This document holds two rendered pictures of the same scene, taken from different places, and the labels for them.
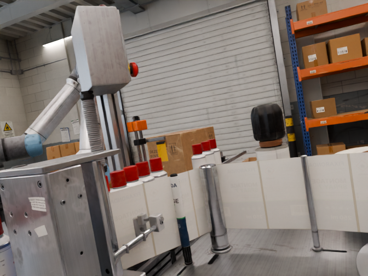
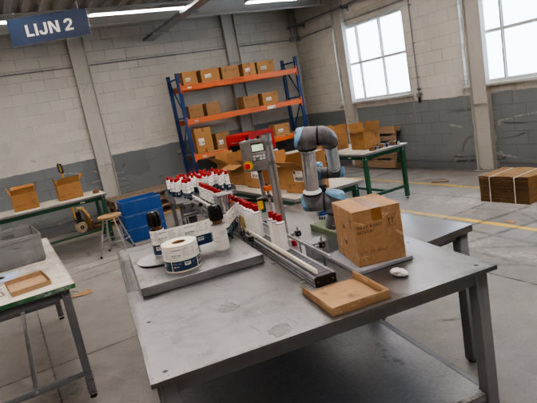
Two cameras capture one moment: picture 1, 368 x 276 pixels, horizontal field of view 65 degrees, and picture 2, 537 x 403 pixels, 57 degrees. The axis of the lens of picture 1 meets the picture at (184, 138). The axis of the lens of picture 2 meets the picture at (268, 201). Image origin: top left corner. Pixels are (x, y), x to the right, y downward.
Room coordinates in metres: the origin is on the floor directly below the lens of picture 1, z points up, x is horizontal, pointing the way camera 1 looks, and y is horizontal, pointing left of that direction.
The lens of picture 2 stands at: (2.86, -2.07, 1.69)
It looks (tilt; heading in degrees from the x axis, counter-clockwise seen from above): 11 degrees down; 132
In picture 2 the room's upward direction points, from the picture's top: 11 degrees counter-clockwise
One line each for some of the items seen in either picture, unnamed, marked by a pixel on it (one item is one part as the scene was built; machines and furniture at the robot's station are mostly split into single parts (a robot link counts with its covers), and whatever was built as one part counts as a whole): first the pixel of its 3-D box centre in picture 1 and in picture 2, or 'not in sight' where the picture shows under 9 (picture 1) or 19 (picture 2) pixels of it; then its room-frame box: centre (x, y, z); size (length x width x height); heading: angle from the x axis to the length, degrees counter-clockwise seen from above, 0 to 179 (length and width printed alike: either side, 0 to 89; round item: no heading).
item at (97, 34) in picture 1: (99, 55); (256, 154); (0.79, 0.18, 1.38); 0.17 x 0.10 x 0.19; 25
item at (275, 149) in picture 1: (273, 160); (218, 229); (0.77, -0.22, 1.03); 0.09 x 0.09 x 0.30
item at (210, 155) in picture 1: (209, 168); (277, 230); (1.07, -0.07, 0.98); 0.05 x 0.05 x 0.20
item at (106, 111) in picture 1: (114, 134); (276, 187); (0.87, 0.20, 1.16); 0.04 x 0.04 x 0.67; 60
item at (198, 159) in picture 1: (201, 172); (273, 228); (1.02, -0.04, 0.98); 0.05 x 0.05 x 0.20
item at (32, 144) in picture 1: (23, 147); (318, 173); (0.97, 0.53, 1.17); 0.11 x 0.11 x 0.08; 28
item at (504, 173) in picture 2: not in sight; (515, 184); (1.11, 4.32, 0.16); 0.65 x 0.54 x 0.32; 164
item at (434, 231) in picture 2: not in sight; (357, 237); (1.31, 0.35, 0.81); 0.90 x 0.90 x 0.04; 70
